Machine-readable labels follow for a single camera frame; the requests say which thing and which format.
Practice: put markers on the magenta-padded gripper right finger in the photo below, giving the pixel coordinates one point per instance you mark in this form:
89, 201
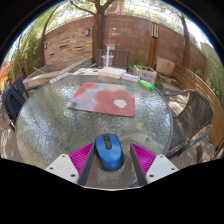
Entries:
156, 166

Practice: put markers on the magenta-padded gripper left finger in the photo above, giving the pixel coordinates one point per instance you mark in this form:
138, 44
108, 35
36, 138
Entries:
63, 165

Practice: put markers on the blue computer mouse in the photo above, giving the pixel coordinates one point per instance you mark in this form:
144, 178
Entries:
109, 151

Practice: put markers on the floral pastel mouse pad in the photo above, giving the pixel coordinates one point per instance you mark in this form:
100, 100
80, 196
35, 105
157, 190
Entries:
106, 100

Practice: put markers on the brown wicker armchair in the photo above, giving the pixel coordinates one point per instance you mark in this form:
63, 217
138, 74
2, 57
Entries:
193, 120

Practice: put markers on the dark metal chair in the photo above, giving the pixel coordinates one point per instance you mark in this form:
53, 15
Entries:
15, 100

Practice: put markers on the green plastic packet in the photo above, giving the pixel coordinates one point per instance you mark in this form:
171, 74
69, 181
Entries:
146, 84

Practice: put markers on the white label strip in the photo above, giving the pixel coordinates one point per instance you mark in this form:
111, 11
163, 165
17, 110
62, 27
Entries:
59, 77

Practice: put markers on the white square planter box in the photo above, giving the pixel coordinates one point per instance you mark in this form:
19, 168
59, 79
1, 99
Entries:
148, 76

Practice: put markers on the white paper stack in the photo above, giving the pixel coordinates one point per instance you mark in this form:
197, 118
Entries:
130, 77

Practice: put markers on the colourful printed magazine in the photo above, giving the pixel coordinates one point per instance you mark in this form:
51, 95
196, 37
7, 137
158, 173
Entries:
85, 71

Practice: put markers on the leaning stone slab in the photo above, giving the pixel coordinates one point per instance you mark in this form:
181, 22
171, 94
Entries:
165, 66

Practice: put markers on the dark wooden slat chair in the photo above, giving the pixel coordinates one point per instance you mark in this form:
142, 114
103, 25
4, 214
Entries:
121, 59

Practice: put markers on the clear plastic cup with straw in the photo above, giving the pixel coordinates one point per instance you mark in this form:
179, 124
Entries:
107, 60

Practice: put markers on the slim tree trunk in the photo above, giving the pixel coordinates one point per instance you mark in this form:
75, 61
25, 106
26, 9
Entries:
186, 43

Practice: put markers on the large tree trunk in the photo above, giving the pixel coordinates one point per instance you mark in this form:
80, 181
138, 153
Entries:
98, 33

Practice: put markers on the wooden garden lamp post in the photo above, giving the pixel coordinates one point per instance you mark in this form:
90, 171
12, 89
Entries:
153, 50

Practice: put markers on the wall-mounted lamp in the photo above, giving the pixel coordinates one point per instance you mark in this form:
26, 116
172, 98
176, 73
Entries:
87, 32

